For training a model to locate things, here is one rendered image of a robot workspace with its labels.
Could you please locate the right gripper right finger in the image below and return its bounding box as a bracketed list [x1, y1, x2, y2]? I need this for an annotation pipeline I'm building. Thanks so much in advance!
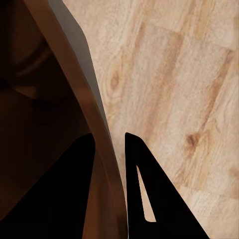
[125, 132, 210, 239]

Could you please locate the trash can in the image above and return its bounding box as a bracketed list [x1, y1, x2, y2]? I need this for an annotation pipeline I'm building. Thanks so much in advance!
[0, 0, 129, 239]

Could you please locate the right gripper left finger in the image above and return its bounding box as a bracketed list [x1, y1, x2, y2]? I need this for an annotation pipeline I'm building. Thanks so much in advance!
[0, 133, 96, 239]

